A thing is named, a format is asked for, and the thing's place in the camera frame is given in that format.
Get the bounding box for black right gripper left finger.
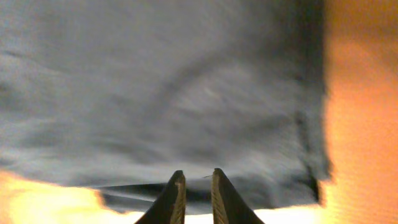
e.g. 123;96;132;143
135;170;186;224

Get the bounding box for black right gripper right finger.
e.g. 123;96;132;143
211;168;264;224

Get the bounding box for dark blue shorts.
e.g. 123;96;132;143
1;0;330;214

